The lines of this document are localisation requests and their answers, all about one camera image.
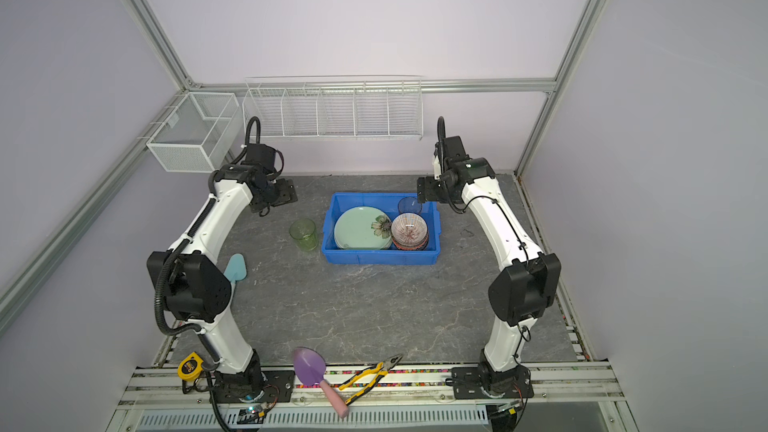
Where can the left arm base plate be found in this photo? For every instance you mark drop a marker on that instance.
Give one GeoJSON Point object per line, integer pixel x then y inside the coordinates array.
{"type": "Point", "coordinates": [273, 386]}

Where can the white vented cable duct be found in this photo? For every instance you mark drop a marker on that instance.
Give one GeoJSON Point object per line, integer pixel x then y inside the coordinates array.
{"type": "Point", "coordinates": [322, 418]}

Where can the pink striped ribbed bowl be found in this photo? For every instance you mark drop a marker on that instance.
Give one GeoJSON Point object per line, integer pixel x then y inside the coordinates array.
{"type": "Point", "coordinates": [409, 229]}

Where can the green circuit board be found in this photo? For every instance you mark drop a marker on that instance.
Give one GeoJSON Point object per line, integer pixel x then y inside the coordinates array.
{"type": "Point", "coordinates": [251, 415]}

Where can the long white wire basket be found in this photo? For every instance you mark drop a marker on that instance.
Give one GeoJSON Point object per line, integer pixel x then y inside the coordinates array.
{"type": "Point", "coordinates": [365, 107]}

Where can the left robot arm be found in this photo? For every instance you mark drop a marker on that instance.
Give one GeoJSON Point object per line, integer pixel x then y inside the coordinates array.
{"type": "Point", "coordinates": [191, 293]}

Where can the mint green plate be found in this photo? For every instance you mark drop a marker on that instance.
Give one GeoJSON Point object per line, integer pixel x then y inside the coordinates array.
{"type": "Point", "coordinates": [363, 228]}

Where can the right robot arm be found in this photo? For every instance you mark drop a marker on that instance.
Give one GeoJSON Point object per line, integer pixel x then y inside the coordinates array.
{"type": "Point", "coordinates": [528, 278]}

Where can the teal spatula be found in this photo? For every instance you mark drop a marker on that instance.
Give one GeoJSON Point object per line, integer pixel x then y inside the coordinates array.
{"type": "Point", "coordinates": [236, 269]}

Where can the yellow tape measure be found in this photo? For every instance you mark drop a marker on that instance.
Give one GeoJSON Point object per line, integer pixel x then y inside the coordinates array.
{"type": "Point", "coordinates": [191, 368]}

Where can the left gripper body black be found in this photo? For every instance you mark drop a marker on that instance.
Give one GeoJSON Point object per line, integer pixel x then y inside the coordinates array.
{"type": "Point", "coordinates": [277, 194]}

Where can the amber glass cup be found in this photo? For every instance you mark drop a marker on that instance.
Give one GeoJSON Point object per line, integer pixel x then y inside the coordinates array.
{"type": "Point", "coordinates": [410, 205]}

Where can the blue plastic bin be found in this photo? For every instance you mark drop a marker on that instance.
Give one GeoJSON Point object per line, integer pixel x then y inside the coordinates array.
{"type": "Point", "coordinates": [387, 203]}

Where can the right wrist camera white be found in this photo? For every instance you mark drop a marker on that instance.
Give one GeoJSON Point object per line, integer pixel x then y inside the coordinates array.
{"type": "Point", "coordinates": [438, 168]}

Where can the yellow black pliers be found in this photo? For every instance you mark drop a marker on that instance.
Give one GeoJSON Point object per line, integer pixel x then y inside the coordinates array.
{"type": "Point", "coordinates": [375, 372]}

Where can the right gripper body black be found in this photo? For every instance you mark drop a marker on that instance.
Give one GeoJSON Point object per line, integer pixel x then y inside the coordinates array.
{"type": "Point", "coordinates": [435, 191]}

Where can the small white mesh basket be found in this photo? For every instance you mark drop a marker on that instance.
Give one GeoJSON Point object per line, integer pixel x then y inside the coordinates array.
{"type": "Point", "coordinates": [198, 133]}

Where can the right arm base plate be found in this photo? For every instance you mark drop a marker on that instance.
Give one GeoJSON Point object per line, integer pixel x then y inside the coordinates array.
{"type": "Point", "coordinates": [480, 382]}

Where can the green glass cup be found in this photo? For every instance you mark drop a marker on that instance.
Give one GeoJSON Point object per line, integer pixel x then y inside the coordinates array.
{"type": "Point", "coordinates": [304, 234]}

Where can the purple scoop pink handle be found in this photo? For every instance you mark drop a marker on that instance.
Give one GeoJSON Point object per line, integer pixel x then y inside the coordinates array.
{"type": "Point", "coordinates": [310, 368]}

